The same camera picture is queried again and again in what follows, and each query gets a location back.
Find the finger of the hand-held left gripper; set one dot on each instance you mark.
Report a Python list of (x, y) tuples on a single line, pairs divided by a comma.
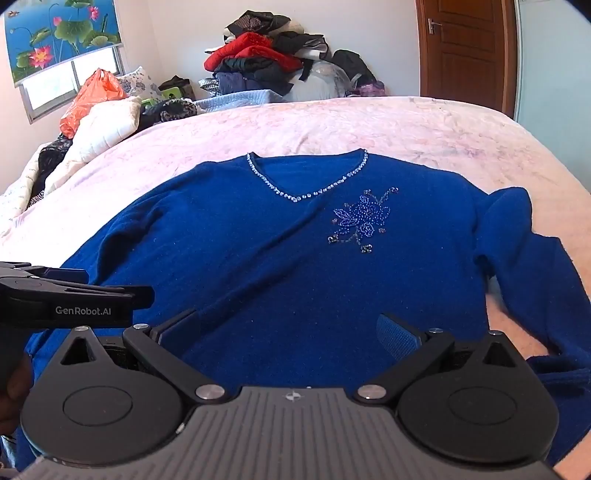
[(60, 274), (143, 297)]

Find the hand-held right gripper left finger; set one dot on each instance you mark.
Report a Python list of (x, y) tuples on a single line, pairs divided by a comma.
[(178, 330)]

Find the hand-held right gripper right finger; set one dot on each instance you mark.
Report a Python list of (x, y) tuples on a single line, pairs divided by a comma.
[(397, 337)]

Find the blue beaded sweater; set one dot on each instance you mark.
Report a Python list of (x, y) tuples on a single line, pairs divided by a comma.
[(258, 258)]

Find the pile of clothes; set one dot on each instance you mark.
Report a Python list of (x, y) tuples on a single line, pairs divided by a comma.
[(249, 50)]

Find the person's left hand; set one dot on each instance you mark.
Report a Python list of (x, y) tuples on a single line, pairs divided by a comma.
[(11, 401)]

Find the black cloth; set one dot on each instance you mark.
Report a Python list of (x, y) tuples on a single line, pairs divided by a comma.
[(53, 161)]

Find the orange plastic bag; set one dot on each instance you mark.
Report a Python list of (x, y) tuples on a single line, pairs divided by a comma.
[(92, 97)]

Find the window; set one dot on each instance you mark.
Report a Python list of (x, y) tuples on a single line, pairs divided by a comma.
[(51, 87)]

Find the dark patterned cloth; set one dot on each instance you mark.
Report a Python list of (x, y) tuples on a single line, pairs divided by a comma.
[(171, 110)]

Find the green item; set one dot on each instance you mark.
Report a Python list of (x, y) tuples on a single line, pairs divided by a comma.
[(168, 92)]

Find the floral pillow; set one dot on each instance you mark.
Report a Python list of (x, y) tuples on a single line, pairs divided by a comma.
[(138, 83)]

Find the light blue knitted blanket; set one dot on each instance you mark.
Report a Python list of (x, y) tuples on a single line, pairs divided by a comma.
[(244, 99)]

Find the lotus print roller blind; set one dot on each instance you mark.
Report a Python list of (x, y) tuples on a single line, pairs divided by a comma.
[(55, 32)]

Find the purple cloth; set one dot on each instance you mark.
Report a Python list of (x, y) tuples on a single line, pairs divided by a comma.
[(371, 87)]

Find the clear plastic bag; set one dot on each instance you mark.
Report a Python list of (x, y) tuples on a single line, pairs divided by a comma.
[(323, 78)]

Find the black bag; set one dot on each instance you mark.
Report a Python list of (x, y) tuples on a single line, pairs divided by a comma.
[(351, 62)]

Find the brown wooden door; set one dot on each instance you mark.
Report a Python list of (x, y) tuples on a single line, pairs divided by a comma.
[(461, 55)]

